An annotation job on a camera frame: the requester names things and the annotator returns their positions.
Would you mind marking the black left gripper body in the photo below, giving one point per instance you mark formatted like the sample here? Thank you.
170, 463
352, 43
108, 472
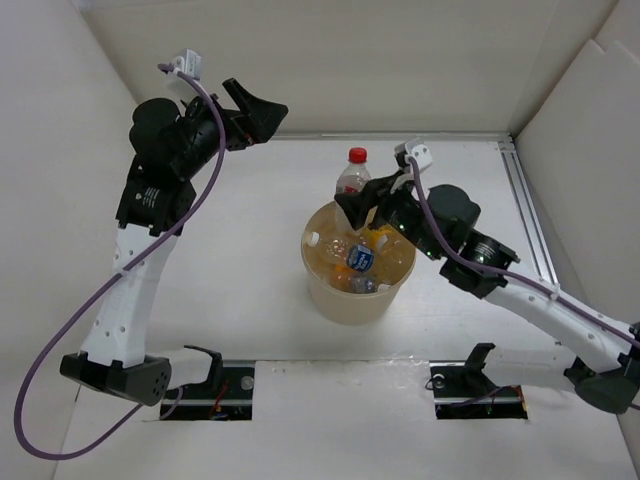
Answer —
240, 131

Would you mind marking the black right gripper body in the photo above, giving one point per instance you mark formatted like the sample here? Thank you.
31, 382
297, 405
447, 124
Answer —
380, 193

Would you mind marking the yellow cap orange bottle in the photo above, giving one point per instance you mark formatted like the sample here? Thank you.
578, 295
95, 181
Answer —
382, 239

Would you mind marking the red cap cola bottle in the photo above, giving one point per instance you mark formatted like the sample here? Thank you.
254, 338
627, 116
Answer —
352, 179

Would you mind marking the clear unlabeled plastic bottle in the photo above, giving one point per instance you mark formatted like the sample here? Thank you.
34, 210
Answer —
329, 245

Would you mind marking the small blue label bottle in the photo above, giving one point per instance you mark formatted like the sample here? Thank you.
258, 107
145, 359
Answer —
360, 258

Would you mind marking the blue label clear bottle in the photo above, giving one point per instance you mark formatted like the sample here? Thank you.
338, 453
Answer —
364, 284

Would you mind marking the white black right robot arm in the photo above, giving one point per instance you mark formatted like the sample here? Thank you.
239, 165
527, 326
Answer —
591, 354

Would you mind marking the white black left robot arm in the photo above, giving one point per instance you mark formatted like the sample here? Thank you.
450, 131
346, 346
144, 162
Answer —
172, 143

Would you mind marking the beige round bin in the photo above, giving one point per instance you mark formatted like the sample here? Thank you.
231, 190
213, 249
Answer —
330, 293

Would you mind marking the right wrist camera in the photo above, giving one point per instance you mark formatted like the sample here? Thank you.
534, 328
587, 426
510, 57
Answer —
413, 151

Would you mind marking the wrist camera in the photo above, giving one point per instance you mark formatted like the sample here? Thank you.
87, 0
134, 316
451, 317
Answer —
413, 151
189, 62

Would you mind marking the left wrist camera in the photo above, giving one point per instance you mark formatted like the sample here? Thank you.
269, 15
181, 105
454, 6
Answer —
189, 62

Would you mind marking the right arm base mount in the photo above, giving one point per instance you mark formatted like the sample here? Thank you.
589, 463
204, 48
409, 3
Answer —
461, 390

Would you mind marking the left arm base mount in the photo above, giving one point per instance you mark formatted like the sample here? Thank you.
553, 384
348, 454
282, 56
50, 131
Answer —
226, 394

